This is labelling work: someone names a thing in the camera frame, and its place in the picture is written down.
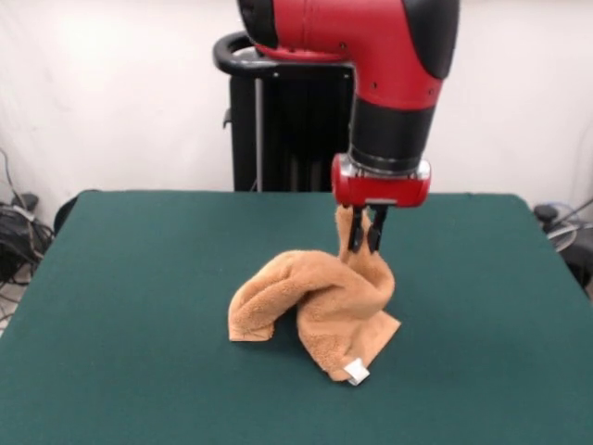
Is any bundle of black cables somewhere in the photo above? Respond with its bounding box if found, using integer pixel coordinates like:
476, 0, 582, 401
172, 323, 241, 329
0, 147, 57, 335

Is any black bulky object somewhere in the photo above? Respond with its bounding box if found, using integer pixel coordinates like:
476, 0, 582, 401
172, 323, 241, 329
562, 240, 593, 298

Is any tan terry towel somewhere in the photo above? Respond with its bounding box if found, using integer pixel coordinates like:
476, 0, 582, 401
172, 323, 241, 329
228, 203, 402, 386

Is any black robot pedestal with handle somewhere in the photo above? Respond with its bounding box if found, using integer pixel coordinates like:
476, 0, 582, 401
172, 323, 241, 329
212, 30, 367, 192

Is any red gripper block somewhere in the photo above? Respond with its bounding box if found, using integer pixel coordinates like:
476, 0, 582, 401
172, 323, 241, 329
331, 153, 433, 254

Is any small black power brick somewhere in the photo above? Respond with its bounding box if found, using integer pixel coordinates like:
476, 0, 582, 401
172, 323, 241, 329
11, 192, 41, 210

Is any dark green table cloth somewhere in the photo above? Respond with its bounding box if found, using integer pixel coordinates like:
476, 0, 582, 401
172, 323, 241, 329
0, 188, 593, 445

